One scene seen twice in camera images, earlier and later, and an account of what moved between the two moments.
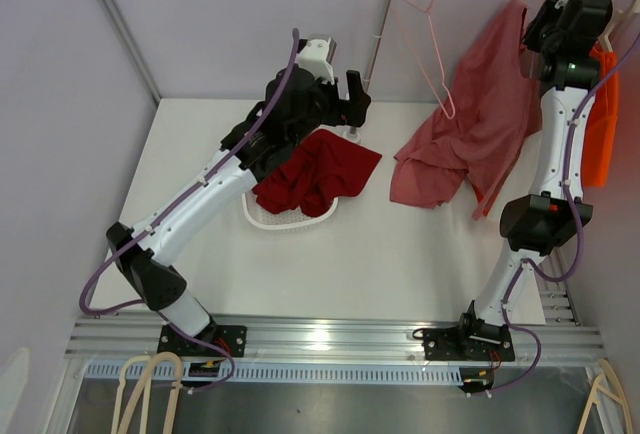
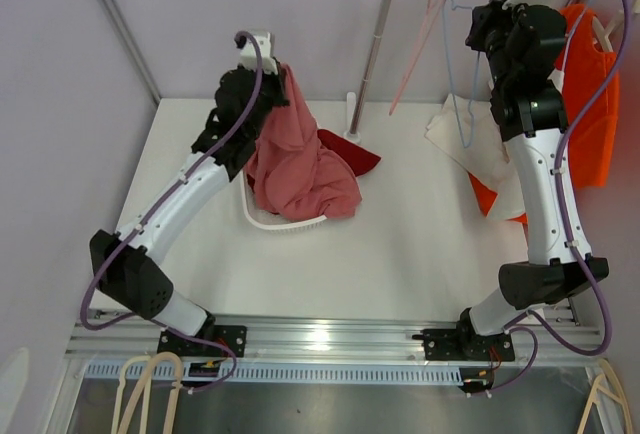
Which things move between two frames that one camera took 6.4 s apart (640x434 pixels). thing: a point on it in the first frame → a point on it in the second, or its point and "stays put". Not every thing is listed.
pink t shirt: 481,129 → 292,175
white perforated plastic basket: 284,220 stays put
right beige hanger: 607,384 stays put
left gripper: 352,112 → 276,81
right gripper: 547,12 → 486,16
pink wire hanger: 421,22 → 430,12
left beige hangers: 146,384 stays put
